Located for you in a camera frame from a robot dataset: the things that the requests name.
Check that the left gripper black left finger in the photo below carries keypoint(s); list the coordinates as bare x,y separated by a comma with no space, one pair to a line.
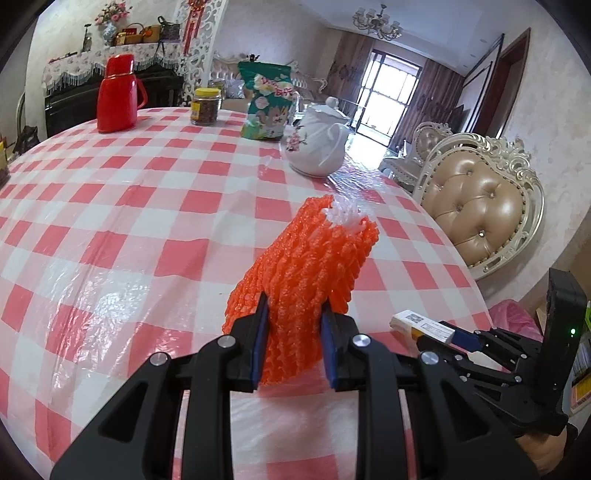
133,435

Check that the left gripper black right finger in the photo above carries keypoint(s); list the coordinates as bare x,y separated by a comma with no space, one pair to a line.
416,417

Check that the small white cigarette box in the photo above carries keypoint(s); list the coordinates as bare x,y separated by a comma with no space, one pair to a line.
413,325

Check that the pink lined trash bin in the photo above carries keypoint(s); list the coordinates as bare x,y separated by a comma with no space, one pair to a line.
511,316

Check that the right hand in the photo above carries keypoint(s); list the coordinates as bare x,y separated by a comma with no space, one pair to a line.
547,451

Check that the beige tufted ornate chair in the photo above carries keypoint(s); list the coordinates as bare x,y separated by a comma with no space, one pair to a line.
481,191

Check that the small yellow lid jar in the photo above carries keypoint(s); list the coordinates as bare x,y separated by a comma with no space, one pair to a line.
4,172

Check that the white ceramic teapot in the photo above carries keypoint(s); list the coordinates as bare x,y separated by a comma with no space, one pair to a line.
316,146

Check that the red thermos jug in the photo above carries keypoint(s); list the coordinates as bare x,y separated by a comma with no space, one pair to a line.
120,95

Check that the yellow lid glass jar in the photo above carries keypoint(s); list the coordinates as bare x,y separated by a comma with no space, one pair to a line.
205,104

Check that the green snack bag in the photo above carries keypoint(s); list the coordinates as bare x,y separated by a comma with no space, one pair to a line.
273,96

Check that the ceiling chandelier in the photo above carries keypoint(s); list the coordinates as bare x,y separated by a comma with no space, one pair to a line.
377,22

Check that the wicker basket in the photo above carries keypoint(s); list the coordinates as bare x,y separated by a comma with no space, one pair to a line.
131,34

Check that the pink flower vase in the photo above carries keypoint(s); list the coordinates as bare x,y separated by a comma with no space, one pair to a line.
107,19

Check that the red Chinese knot decoration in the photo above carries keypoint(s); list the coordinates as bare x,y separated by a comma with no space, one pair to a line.
195,12

